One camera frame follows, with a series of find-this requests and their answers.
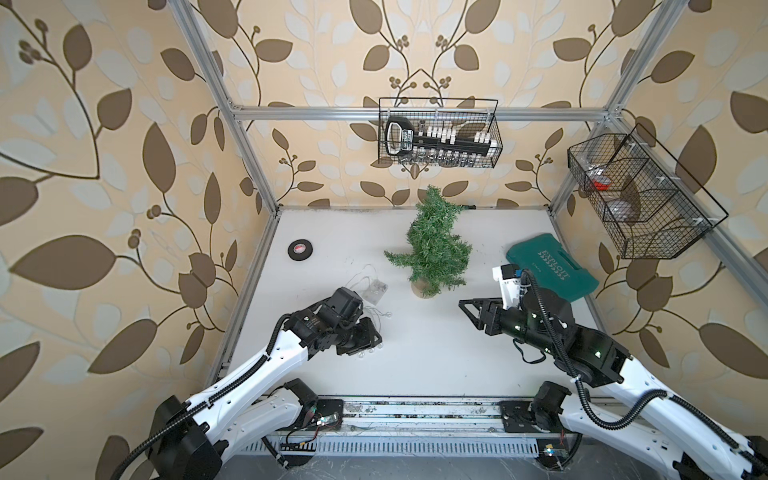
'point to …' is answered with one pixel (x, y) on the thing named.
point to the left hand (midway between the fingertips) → (376, 337)
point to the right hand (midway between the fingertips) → (462, 304)
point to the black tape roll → (300, 250)
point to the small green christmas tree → (436, 252)
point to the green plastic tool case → (551, 268)
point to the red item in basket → (600, 186)
